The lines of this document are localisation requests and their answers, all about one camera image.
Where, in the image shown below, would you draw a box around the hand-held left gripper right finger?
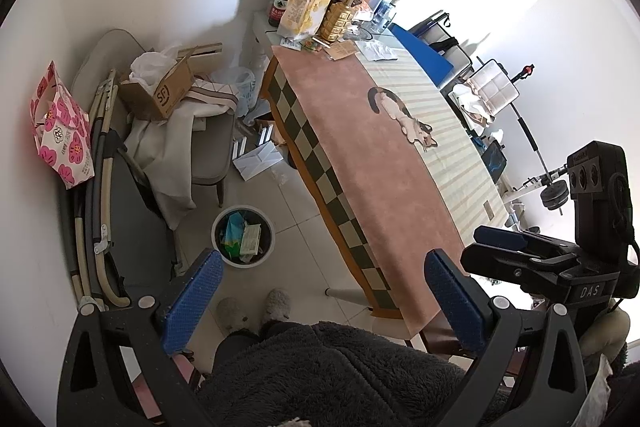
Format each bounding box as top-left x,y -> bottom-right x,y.
423,248 -> 590,427

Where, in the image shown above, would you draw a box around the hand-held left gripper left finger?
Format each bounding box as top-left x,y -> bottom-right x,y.
56,248 -> 225,427

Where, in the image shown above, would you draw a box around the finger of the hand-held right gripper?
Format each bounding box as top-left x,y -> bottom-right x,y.
460,242 -> 582,294
474,225 -> 582,259

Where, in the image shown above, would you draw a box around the white round waste bin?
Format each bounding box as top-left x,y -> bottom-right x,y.
211,205 -> 275,269

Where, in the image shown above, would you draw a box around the person's right forearm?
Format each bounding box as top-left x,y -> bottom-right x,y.
580,306 -> 632,361

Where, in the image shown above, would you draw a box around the grey fuzzy slipper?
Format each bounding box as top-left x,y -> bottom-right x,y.
259,288 -> 293,324
215,296 -> 252,334

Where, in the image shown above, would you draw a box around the barbell with black plates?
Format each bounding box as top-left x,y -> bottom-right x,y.
514,106 -> 569,212

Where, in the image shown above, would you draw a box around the person's dark trousers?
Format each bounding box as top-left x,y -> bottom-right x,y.
214,328 -> 263,385

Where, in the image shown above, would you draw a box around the green blue wrapper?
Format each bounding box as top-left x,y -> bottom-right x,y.
222,212 -> 246,254

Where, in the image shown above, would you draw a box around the white packet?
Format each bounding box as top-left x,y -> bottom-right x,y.
238,222 -> 262,258

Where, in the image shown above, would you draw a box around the grey folding bed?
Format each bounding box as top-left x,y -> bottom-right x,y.
64,67 -> 182,314

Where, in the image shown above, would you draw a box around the dark grey fleece robe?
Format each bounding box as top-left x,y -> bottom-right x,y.
196,319 -> 482,427

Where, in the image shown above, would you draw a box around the white quilted chair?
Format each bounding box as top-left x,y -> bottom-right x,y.
467,59 -> 519,113

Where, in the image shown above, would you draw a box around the table with pink tablecloth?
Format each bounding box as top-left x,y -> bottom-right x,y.
260,43 -> 512,341

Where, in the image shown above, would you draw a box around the white envelope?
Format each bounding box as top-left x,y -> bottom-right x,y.
232,142 -> 284,182

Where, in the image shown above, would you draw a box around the white patterned cloth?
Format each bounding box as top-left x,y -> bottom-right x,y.
584,353 -> 617,427

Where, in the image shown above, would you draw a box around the blue board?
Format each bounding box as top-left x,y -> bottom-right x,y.
389,22 -> 455,90

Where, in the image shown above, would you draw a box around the brown cardboard box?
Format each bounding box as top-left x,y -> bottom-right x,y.
117,52 -> 197,122

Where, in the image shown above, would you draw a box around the striped beige cloth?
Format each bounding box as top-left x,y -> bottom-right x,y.
186,76 -> 240,114

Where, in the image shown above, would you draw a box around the black bag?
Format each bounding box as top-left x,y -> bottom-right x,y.
410,10 -> 459,54

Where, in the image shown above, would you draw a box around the pink floral paper bag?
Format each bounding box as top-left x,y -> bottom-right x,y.
28,60 -> 96,190

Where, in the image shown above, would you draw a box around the crumpled clear plastic wrap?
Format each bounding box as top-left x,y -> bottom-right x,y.
359,41 -> 397,62

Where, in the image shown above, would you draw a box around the clear plastic bag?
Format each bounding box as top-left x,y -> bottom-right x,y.
219,65 -> 262,118

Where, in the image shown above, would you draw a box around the white plastic bag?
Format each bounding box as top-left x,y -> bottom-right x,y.
129,45 -> 181,84

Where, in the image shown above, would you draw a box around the flattened cardboard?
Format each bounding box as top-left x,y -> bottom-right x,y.
176,42 -> 224,74

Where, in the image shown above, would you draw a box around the gold bottle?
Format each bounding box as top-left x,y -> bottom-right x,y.
320,0 -> 357,43

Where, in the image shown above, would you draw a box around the yellow snack bag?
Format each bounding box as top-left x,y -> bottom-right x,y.
277,0 -> 347,40

